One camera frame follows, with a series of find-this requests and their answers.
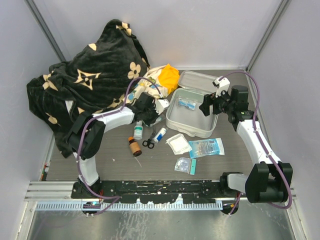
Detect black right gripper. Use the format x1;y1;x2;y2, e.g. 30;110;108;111
199;87;235;117

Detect bagged teal plaster strips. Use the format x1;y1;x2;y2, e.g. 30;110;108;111
150;114;166;127

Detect grey medicine kit case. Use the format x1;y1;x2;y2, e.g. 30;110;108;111
166;70;218;138

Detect white bottle green label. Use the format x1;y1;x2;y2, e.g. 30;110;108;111
133;120;143;140

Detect bagged blue white packets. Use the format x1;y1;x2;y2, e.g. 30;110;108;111
177;97;197;111

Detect white gauze pad packet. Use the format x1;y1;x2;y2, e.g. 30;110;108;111
166;133;192;155

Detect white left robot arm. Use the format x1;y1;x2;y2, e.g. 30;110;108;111
65;92;162;198

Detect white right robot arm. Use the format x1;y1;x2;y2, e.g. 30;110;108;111
199;85;293;209

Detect brown glass medicine bottle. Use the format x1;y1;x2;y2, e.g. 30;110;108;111
128;136;142;157

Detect bagged white blue bandage roll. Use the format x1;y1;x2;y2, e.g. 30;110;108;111
152;127;167;143

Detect light blue wipes pouch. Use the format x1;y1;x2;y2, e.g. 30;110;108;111
188;138;225;159

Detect yellow cloth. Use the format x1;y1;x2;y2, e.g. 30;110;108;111
158;64;180;95

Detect black floral fleece blanket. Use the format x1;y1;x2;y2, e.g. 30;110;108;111
26;19;150;158

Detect small bag with teal header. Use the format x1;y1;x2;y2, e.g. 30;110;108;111
174;157;197;176

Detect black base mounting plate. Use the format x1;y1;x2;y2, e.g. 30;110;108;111
71;179;241;205

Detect black handled scissors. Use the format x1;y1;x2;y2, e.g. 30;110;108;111
142;127;156;149

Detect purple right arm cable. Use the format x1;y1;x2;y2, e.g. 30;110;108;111
217;70;293;216

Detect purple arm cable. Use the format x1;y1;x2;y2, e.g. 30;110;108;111
217;70;293;216
76;76;163;216

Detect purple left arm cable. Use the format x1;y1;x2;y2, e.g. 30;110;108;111
76;76;163;216

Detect white slotted cable duct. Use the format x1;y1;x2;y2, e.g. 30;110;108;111
35;200;223;212

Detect aluminium frame rail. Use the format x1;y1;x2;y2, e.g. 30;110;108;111
24;181;75;202

